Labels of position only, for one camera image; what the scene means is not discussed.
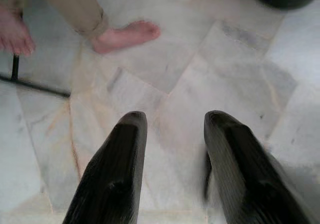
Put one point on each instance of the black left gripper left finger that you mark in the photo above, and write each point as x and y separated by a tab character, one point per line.
112	174

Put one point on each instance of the beige trouser leg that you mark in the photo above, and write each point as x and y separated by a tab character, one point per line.
75	6

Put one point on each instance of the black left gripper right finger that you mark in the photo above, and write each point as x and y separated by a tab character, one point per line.
245	179

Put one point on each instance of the black metal floor rod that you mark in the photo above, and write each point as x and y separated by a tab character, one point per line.
35	85

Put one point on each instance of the person's bare foot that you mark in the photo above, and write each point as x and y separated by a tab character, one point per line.
125	37
15	33

